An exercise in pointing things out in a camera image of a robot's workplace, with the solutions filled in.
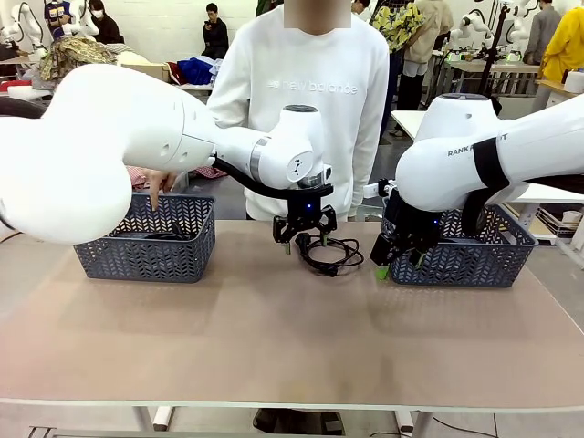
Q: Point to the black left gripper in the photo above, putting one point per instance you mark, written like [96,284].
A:
[308,210]

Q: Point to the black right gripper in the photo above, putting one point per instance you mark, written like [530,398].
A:
[410,219]

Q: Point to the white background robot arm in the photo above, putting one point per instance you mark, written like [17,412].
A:
[520,23]
[472,23]

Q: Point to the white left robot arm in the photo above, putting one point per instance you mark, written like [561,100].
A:
[91,137]

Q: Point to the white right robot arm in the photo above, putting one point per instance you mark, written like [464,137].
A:
[438,173]

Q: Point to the person's left forearm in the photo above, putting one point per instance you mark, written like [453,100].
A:
[369,159]

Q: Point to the person's right hand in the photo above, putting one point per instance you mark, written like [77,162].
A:
[159,182]

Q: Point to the grey plastic lattice basket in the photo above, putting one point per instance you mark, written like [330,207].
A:
[456,269]
[182,260]

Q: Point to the white background table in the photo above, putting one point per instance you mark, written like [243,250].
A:
[406,123]

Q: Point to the white table leg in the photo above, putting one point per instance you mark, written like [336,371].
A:
[408,420]
[162,417]

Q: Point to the person in white sweatshirt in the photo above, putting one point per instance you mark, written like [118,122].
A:
[310,59]

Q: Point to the pink cloth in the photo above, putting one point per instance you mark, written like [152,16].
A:
[136,177]

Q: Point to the blue cloth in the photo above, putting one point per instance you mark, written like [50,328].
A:
[196,68]

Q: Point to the seated man in black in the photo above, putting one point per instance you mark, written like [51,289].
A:
[214,32]

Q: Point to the cardboard box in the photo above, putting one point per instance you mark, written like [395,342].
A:
[157,68]

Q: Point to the person in floral shirt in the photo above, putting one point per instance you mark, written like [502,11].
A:
[392,25]

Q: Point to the person in beige jacket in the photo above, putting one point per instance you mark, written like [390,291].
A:
[433,27]

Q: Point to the black tripod pole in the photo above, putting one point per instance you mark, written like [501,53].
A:
[495,41]

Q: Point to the person in yellow jacket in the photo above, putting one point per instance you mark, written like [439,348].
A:
[568,45]

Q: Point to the person in grey shirt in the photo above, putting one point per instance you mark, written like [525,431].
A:
[543,27]

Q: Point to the masked person in black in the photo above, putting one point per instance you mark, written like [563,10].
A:
[105,25]

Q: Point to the patterned clothes pile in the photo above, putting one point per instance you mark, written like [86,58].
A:
[77,52]

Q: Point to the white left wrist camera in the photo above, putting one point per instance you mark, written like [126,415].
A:
[326,172]

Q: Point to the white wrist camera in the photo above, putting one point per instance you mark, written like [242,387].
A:
[326,172]
[381,187]

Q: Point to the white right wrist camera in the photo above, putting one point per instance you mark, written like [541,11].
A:
[381,187]

